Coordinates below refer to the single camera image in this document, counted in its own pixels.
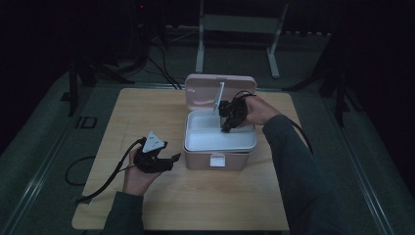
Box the white metal stand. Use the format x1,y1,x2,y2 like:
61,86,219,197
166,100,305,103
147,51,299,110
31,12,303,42
194,0,291,80

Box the black rectangular floor frame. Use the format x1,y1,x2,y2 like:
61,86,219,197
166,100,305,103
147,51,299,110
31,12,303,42
74,116,99,129

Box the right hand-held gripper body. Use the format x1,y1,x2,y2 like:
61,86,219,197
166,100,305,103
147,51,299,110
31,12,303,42
212,81,250,129

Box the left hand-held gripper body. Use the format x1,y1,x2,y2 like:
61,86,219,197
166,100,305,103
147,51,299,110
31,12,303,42
132,130,174,174

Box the looped black floor cable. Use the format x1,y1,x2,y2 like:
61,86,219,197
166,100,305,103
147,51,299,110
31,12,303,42
64,155,98,187

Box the person's left hand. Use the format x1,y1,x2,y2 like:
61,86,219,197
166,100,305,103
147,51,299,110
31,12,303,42
122,148,164,197

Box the pink storage box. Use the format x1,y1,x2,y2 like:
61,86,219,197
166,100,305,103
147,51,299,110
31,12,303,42
183,73,258,171

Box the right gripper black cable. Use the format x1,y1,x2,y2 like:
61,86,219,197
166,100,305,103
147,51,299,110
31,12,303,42
232,90,315,156

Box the black stand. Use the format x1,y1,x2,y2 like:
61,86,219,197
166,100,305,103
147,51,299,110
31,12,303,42
59,60,135,118
283,55,364,129

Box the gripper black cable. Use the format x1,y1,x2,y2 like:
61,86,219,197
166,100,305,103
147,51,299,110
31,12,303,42
75,136,147,205
232,90,315,156

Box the person's right hand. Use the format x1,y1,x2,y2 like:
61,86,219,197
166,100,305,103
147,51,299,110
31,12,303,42
239,95,282,127

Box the black floor cables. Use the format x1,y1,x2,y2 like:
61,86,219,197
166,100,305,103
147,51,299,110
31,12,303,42
146,38,184,90

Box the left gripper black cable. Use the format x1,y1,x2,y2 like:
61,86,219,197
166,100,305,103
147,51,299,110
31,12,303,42
75,136,147,205

